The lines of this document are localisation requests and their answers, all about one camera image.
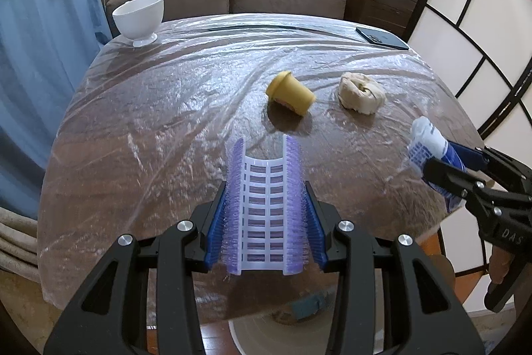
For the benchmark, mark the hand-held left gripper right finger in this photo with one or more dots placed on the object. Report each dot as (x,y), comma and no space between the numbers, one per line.
(316,230)

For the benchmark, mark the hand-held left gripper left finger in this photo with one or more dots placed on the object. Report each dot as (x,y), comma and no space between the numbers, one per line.
(216,230)

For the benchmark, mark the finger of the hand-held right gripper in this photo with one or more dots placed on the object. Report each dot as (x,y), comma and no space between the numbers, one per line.
(505,168)
(453,178)

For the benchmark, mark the white and blue tube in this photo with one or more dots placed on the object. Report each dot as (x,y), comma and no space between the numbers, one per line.
(428,141)

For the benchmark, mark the purple half hair roller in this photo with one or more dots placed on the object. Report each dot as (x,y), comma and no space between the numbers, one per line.
(266,213)

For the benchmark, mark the white trash bin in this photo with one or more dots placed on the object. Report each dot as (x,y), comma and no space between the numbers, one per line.
(274,338)

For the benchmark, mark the person's right hand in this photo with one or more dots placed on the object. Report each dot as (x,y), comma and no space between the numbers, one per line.
(502,265)

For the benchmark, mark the cream crumpled cloth ball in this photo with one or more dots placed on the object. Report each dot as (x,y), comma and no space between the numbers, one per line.
(359,95)

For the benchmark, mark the yellow plastic cup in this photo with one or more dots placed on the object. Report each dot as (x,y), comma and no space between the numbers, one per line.
(291,91)

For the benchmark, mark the black framed paper screen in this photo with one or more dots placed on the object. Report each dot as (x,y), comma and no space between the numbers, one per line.
(469,26)

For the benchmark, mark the dark smartphone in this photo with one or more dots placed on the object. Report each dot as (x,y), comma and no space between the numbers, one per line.
(382,37)

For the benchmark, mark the beige folded cloth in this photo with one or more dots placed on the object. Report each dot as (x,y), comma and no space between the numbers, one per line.
(16,238)

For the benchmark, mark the long black flat object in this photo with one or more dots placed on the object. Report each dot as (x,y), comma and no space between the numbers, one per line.
(249,27)

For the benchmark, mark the white footed bowl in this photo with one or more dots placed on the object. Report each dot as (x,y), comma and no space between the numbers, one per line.
(139,18)

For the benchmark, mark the blue curtain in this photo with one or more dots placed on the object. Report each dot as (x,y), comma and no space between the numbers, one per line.
(41,47)

